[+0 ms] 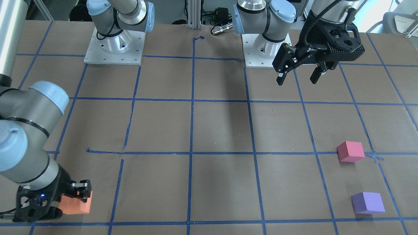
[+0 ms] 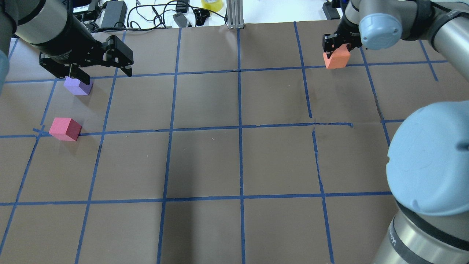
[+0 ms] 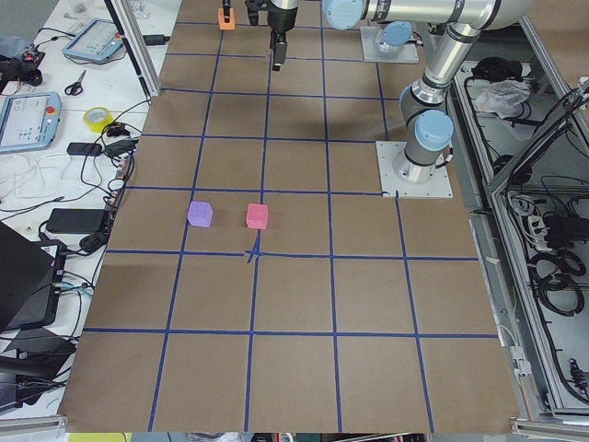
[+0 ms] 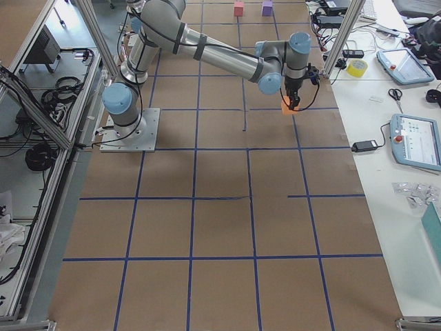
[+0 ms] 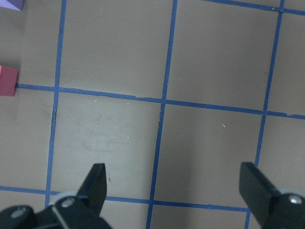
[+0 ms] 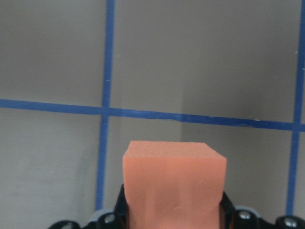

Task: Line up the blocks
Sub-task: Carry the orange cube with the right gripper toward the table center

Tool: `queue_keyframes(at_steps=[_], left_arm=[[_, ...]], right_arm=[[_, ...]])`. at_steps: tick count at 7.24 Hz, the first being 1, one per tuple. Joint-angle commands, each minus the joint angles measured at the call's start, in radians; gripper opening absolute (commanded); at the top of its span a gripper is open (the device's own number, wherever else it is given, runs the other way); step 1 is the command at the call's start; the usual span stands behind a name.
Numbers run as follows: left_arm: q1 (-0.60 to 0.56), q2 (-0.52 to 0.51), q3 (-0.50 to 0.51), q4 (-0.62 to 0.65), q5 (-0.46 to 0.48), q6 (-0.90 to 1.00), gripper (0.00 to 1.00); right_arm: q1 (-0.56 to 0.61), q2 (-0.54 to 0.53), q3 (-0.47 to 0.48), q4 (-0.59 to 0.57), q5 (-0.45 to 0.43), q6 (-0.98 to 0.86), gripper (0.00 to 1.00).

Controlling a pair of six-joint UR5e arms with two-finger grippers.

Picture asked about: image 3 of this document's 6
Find orange foam cube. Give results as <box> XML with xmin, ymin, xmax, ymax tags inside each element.
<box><xmin>217</xmin><ymin>8</ymin><xmax>236</xmax><ymax>30</ymax></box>

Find upper teach pendant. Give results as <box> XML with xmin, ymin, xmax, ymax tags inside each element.
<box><xmin>62</xmin><ymin>18</ymin><xmax>123</xmax><ymax>64</ymax></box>

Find teach pendant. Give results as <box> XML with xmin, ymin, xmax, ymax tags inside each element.
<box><xmin>1</xmin><ymin>91</ymin><xmax>62</xmax><ymax>154</ymax></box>
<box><xmin>62</xmin><ymin>18</ymin><xmax>123</xmax><ymax>64</ymax></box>

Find purple foam cube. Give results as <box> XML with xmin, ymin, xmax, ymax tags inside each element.
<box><xmin>187</xmin><ymin>201</ymin><xmax>214</xmax><ymax>227</ymax></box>

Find aluminium frame post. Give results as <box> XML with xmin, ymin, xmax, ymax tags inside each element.
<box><xmin>104</xmin><ymin>0</ymin><xmax>161</xmax><ymax>100</ymax></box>

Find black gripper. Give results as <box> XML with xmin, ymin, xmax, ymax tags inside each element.
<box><xmin>222</xmin><ymin>0</ymin><xmax>298</xmax><ymax>72</ymax></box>

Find black handled scissors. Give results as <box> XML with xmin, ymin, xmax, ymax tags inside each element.
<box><xmin>64</xmin><ymin>70</ymin><xmax>87</xmax><ymax>97</ymax></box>

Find black laptop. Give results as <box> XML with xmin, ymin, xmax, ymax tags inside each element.
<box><xmin>1</xmin><ymin>224</ymin><xmax>65</xmax><ymax>332</ymax></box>

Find black power adapter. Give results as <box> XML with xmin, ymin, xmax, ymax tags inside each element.
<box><xmin>66</xmin><ymin>142</ymin><xmax>102</xmax><ymax>157</ymax></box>

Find yellow tape roll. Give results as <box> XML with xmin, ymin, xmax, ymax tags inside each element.
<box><xmin>83</xmin><ymin>106</ymin><xmax>114</xmax><ymax>134</ymax></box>

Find crumpled white cloth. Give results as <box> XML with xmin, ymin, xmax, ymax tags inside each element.
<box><xmin>473</xmin><ymin>80</ymin><xmax>531</xmax><ymax>118</ymax></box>

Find pink foam cube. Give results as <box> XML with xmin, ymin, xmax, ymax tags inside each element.
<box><xmin>246</xmin><ymin>204</ymin><xmax>269</xmax><ymax>230</ymax></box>

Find large black power brick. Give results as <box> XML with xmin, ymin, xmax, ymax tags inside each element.
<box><xmin>46</xmin><ymin>208</ymin><xmax>106</xmax><ymax>234</ymax></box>

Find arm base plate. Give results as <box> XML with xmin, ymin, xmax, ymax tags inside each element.
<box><xmin>360</xmin><ymin>27</ymin><xmax>419</xmax><ymax>64</ymax></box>
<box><xmin>375</xmin><ymin>141</ymin><xmax>453</xmax><ymax>199</ymax></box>

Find lower teach pendant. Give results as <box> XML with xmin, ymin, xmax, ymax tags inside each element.
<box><xmin>1</xmin><ymin>91</ymin><xmax>62</xmax><ymax>154</ymax></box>

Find small black charger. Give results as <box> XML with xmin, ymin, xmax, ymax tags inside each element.
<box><xmin>106</xmin><ymin>122</ymin><xmax>130</xmax><ymax>137</ymax></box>

